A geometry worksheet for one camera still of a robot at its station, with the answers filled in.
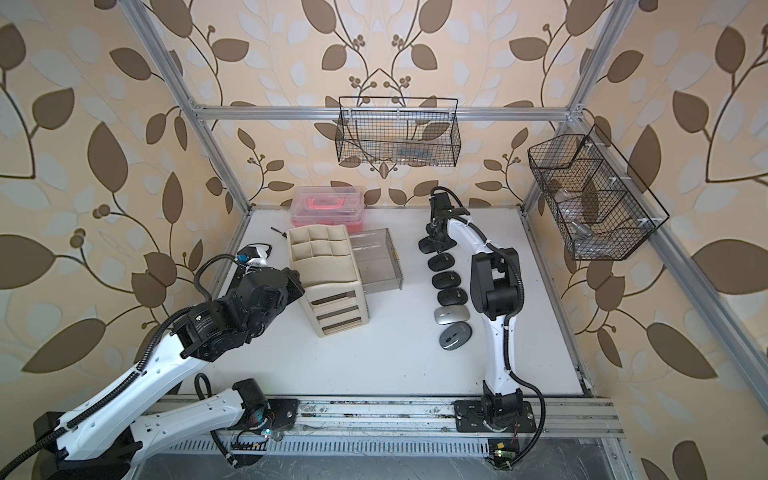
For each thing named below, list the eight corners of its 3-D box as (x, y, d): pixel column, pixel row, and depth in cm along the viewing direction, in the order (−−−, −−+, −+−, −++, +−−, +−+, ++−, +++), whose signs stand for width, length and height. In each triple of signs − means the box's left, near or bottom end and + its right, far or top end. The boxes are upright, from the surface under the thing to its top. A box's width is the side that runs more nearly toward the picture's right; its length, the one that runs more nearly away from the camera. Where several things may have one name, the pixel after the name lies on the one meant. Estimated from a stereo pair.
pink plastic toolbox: (295, 234, 116) (286, 212, 106) (304, 204, 127) (296, 181, 117) (362, 235, 116) (359, 212, 106) (365, 204, 127) (362, 181, 117)
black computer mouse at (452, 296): (438, 305, 95) (438, 302, 94) (436, 291, 99) (437, 288, 97) (467, 305, 95) (468, 302, 94) (464, 291, 99) (466, 288, 97)
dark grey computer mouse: (446, 355, 86) (447, 352, 84) (434, 335, 90) (436, 331, 88) (475, 340, 89) (477, 336, 87) (462, 321, 93) (464, 317, 90)
